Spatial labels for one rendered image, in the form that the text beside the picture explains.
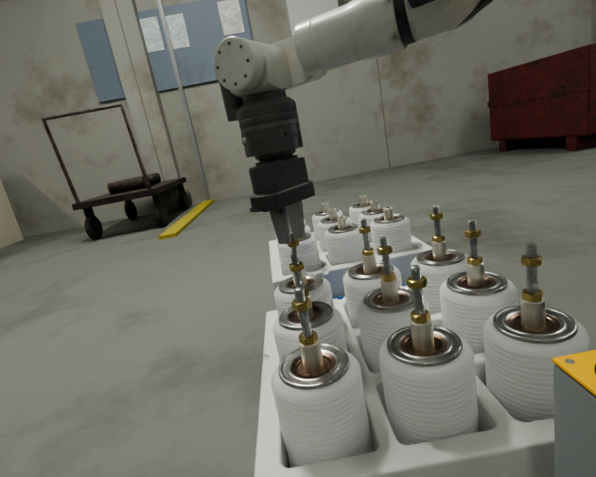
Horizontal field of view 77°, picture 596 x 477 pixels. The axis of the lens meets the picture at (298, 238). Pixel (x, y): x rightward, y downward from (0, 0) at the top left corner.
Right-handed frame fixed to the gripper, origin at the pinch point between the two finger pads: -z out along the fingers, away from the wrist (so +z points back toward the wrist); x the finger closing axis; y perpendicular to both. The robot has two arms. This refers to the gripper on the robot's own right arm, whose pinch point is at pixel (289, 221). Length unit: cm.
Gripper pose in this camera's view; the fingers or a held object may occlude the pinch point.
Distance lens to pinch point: 59.8
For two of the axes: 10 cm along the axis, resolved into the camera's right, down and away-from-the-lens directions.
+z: -1.8, -9.5, -2.5
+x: 6.1, -3.1, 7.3
